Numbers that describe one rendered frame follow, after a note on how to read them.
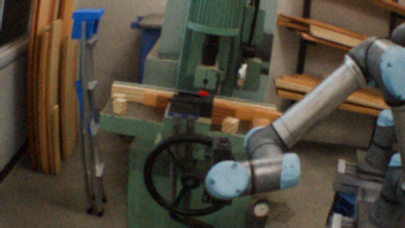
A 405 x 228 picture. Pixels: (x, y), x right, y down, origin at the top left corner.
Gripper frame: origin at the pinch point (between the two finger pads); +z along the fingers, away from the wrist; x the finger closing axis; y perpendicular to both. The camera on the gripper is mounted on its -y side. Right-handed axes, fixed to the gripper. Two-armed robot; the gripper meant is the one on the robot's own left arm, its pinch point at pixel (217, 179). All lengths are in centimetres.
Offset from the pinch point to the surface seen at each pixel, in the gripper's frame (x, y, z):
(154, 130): -20.7, -14.4, 29.8
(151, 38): -49, -101, 189
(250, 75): 10, -43, 49
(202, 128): -5.5, -15.8, 18.0
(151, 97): -24, -27, 40
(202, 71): -8.4, -36.1, 30.5
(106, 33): -99, -121, 246
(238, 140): 6.2, -15.3, 29.2
